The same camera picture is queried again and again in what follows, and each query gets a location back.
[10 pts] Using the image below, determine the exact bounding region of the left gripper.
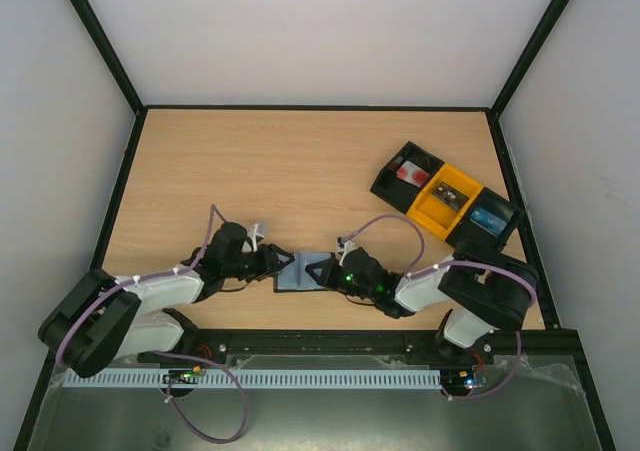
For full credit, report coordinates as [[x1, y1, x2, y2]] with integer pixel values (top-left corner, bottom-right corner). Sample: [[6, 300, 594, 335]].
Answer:
[[223, 243, 294, 282]]

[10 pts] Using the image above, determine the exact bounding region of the black leather card holder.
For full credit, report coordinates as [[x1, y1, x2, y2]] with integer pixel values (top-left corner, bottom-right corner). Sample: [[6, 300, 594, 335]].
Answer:
[[274, 251, 332, 293]]

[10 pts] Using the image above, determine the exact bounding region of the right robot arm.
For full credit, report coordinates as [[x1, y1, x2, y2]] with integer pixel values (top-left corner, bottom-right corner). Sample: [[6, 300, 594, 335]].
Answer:
[[304, 240, 539, 363]]

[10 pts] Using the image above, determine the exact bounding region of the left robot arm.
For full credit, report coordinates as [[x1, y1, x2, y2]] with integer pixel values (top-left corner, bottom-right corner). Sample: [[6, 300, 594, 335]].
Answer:
[[37, 222, 295, 378]]

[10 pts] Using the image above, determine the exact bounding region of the black bin with red card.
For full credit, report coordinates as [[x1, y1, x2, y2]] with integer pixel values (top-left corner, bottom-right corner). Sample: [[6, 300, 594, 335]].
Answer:
[[370, 141, 444, 213]]

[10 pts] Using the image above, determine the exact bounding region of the red white card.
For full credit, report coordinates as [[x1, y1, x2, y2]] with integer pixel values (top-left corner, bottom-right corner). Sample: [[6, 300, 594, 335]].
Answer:
[[396, 161, 430, 188]]

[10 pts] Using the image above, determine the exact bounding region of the black card in yellow bin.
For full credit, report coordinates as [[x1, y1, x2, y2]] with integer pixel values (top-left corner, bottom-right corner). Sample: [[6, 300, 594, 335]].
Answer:
[[433, 182, 469, 211]]

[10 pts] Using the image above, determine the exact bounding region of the black bin with blue card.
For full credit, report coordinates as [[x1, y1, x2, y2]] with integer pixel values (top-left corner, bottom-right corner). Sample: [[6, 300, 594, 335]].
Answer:
[[445, 188, 524, 251]]

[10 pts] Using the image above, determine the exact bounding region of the blue card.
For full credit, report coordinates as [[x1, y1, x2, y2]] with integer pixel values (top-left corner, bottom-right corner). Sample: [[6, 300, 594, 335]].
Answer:
[[470, 206, 507, 237]]

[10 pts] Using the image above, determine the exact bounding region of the yellow bin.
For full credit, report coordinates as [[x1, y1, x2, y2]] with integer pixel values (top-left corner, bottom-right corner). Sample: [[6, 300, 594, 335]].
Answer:
[[406, 163, 485, 241]]

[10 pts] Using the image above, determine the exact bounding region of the metal tray sheet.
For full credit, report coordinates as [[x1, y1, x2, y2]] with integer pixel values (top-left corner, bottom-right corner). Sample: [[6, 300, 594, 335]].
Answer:
[[29, 356, 600, 450]]

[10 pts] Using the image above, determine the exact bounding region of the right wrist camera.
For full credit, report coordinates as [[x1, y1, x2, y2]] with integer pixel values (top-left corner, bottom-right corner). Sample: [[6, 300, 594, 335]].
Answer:
[[336, 236, 356, 266]]

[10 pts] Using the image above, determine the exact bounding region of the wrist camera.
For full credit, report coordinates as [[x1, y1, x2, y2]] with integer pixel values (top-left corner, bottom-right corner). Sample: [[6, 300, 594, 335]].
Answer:
[[336, 236, 356, 266], [247, 222, 266, 252]]

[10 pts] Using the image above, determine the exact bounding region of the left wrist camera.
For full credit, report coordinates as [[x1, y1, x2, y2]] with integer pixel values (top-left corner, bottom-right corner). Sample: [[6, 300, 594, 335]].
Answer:
[[247, 222, 266, 252]]

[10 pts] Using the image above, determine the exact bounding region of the grey slotted cable duct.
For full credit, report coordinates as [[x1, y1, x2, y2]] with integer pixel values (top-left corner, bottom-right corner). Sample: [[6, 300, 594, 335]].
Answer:
[[62, 368, 441, 390]]

